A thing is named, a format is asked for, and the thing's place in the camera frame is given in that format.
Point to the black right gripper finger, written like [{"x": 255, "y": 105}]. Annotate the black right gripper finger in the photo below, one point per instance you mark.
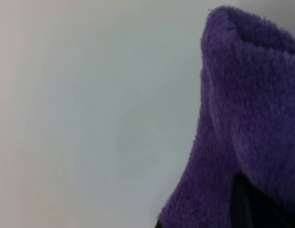
[{"x": 252, "y": 209}]

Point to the purple cloth with black trim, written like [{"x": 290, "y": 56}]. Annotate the purple cloth with black trim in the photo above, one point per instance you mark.
[{"x": 242, "y": 99}]

